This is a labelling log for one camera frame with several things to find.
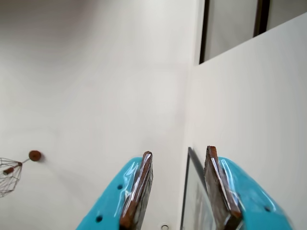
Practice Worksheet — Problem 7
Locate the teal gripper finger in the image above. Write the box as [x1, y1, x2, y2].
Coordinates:
[203, 145, 295, 230]
[75, 150, 154, 230]

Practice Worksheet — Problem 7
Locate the brown round ceiling rose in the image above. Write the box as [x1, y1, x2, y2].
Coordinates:
[28, 150, 42, 161]

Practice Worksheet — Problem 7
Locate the dark framed wall picture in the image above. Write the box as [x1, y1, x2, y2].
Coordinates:
[180, 146, 216, 230]

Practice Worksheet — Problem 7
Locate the wire cage pendant lamp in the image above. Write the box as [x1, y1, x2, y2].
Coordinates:
[0, 157, 24, 198]

